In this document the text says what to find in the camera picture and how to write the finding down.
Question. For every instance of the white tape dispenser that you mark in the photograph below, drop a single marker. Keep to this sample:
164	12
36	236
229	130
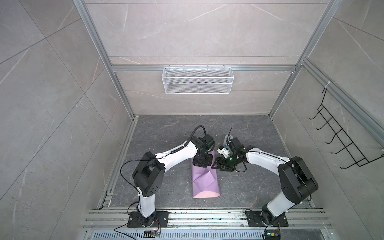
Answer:
227	139

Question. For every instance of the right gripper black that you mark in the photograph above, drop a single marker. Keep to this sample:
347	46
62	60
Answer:
223	165

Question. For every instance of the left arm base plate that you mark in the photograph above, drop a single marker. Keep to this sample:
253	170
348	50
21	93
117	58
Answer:
136	220

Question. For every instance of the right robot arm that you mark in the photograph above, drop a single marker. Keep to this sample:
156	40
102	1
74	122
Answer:
297	181

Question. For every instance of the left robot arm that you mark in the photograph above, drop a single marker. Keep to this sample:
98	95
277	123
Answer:
149	173

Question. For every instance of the white wire mesh basket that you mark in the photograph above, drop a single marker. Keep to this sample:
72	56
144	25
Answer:
197	80

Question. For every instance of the black wire hook rack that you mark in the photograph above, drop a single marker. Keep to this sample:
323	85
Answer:
339	133

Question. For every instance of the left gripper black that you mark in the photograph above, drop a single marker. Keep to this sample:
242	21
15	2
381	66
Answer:
197	162

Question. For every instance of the aluminium rail base frame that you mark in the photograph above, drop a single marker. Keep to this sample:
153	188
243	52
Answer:
214	224

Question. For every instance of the green connector board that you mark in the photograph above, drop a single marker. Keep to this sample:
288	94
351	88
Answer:
272	235

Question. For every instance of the pink wrapping paper sheet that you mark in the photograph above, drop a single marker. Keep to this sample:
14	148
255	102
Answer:
205	181

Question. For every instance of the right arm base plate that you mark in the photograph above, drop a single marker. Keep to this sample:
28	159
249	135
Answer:
263	219

